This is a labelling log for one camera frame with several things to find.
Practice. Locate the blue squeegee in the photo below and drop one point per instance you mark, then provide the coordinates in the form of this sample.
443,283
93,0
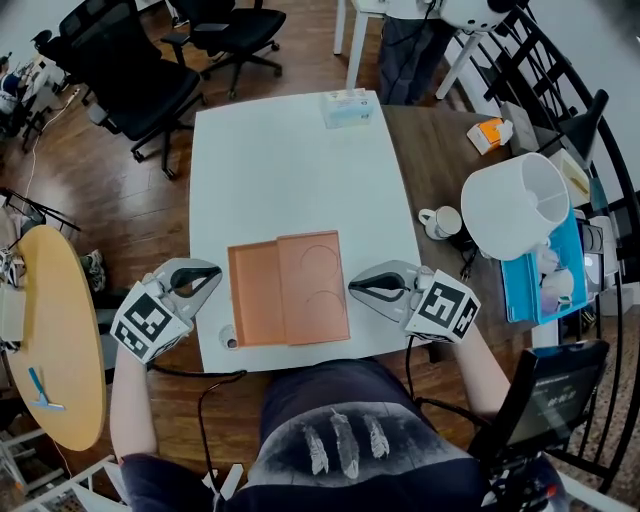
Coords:
46,397

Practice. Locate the white power strip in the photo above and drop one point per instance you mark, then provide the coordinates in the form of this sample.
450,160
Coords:
72,97

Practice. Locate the black folding stand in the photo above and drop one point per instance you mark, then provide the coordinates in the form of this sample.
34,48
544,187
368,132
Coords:
45,212

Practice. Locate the white plastic tray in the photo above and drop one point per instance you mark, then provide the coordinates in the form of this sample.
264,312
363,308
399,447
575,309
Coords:
575,175

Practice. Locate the grey cardboard box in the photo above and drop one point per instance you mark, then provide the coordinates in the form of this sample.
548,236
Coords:
517,125

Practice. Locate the blue plastic crate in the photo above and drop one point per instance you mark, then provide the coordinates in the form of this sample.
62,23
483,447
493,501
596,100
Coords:
520,290

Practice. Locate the small white round object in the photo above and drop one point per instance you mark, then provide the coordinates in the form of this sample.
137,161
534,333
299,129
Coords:
230,340

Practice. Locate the person's dark printed t-shirt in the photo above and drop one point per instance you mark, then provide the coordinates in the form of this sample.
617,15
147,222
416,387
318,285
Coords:
350,425

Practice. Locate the round wooden side table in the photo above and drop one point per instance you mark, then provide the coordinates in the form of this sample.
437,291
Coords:
60,325

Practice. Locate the black desk lamp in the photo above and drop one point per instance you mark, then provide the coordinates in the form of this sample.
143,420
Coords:
587,122

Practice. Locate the person's right forearm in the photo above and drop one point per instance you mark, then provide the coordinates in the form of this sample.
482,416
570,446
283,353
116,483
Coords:
480,375

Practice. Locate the white desk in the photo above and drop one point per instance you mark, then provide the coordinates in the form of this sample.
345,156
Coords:
356,50

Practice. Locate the white lampshade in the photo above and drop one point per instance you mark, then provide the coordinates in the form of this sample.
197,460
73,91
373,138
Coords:
500,210

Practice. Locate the white mug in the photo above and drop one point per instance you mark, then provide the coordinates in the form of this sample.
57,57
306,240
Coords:
442,222

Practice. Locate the grey sneaker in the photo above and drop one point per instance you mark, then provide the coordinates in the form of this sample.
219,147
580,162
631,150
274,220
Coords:
95,270

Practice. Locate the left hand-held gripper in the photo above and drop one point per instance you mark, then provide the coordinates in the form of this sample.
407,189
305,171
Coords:
147,322

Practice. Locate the person's left forearm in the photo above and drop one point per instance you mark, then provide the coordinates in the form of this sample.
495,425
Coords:
131,400

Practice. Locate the blue white tissue box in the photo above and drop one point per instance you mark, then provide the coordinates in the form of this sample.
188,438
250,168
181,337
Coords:
346,107

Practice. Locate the orange white small box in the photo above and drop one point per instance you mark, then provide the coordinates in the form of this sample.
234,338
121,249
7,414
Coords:
487,135

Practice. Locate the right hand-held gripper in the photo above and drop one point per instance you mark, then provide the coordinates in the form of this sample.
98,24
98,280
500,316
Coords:
442,307

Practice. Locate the black metal railing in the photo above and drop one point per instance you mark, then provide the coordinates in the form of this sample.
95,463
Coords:
501,82

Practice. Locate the white cup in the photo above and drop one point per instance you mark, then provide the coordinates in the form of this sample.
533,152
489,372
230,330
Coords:
557,282

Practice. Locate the white power adapter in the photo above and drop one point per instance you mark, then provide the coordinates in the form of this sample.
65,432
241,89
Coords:
230,480

